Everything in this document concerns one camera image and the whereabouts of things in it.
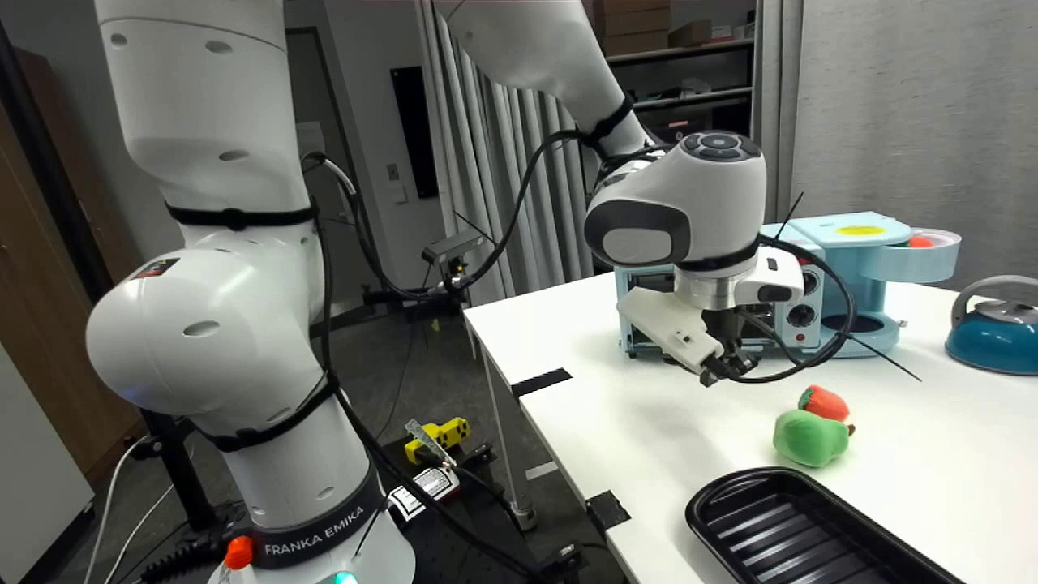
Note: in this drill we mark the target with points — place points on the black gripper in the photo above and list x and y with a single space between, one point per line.
746 328

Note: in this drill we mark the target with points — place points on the light blue toy oven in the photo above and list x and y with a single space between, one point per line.
854 245

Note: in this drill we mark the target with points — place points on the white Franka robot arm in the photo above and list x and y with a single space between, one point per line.
239 327

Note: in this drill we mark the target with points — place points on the black oven knob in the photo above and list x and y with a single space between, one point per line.
803 316
813 284

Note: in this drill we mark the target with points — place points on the red green plush tomato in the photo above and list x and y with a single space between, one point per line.
824 401

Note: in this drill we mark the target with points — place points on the green plush pear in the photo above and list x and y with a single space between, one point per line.
809 439

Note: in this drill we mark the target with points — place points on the red plush ball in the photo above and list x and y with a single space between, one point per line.
918 242

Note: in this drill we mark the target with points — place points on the black ribbed griddle pan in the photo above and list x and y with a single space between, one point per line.
781 535

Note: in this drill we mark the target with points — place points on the small black tape patch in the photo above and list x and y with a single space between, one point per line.
607 510

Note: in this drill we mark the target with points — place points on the grey backdrop curtain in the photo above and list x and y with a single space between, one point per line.
928 131

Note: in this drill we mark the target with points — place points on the white pleated curtain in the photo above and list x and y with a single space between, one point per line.
506 163

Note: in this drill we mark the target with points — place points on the yellow black tool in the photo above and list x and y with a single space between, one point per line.
442 434

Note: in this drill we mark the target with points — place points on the white bottle orange cap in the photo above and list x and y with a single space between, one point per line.
239 554

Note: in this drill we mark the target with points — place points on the brown wooden cabinet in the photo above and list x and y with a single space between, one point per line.
43 271

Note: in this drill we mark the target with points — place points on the white cabinet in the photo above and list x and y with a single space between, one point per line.
35 489

